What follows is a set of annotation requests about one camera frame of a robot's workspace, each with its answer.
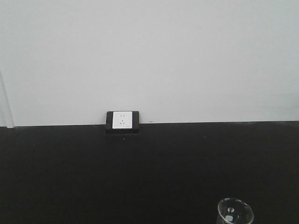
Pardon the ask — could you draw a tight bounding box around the white wall power socket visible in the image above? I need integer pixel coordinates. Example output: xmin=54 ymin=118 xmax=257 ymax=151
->
xmin=112 ymin=111 xmax=133 ymax=129

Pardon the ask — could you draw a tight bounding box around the clear glass beaker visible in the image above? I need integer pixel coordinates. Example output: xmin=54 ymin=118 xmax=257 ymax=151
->
xmin=216 ymin=198 xmax=254 ymax=224

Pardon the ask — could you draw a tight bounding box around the black socket mounting box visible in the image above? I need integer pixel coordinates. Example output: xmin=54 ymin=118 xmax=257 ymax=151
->
xmin=105 ymin=111 xmax=140 ymax=134

